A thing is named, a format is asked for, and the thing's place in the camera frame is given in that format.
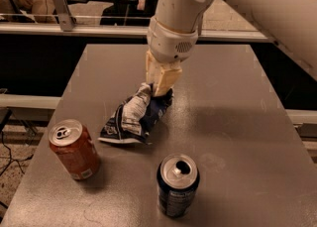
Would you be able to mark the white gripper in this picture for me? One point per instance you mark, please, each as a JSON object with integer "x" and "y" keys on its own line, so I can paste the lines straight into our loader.
{"x": 168, "y": 45}

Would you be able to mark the blue chip bag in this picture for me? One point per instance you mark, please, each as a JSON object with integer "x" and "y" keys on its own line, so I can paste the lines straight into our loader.
{"x": 135, "y": 117}

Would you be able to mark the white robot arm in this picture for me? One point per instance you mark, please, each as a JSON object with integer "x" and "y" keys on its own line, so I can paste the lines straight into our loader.
{"x": 290, "y": 24}

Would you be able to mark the dark blue soda can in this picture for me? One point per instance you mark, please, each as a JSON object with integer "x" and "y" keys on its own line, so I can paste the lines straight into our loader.
{"x": 178, "y": 178}

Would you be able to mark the red coke can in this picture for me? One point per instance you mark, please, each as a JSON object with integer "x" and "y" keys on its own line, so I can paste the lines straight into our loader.
{"x": 72, "y": 144}

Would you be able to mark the black office chair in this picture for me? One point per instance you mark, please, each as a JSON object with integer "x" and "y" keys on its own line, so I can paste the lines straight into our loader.
{"x": 128, "y": 6}

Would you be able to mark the metal barrier rail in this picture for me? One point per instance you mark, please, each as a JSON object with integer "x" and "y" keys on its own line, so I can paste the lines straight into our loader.
{"x": 124, "y": 32}

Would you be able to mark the left metal barrier bracket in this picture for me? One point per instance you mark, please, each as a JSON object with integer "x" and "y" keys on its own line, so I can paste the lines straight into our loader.
{"x": 64, "y": 16}

